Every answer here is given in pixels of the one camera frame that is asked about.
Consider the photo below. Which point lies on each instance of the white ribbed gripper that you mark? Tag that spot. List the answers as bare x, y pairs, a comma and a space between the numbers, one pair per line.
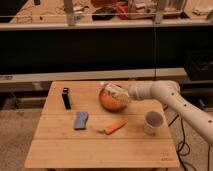
138, 91

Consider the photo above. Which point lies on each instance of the small white bottle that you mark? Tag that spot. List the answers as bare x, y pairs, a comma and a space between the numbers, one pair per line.
115, 91

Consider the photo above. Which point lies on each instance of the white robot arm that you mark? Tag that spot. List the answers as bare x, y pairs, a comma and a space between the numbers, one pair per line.
168, 93

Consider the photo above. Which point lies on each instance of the orange ceramic bowl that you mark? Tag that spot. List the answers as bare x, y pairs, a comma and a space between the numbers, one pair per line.
109, 103

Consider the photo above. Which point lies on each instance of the orange toy carrot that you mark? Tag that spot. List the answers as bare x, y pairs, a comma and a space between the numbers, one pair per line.
112, 128

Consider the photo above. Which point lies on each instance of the blue sponge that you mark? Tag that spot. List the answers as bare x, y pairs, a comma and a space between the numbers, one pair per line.
80, 120

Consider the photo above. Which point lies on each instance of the wooden table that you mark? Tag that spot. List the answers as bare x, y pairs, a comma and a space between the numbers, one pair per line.
57, 145

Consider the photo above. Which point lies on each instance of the white paper cup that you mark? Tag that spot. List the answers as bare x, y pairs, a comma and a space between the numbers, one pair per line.
152, 122

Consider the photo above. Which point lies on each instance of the black rectangular block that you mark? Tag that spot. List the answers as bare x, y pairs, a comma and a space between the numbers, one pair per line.
66, 99

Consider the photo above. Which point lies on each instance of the metal shelf frame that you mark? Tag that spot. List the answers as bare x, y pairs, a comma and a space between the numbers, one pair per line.
42, 41

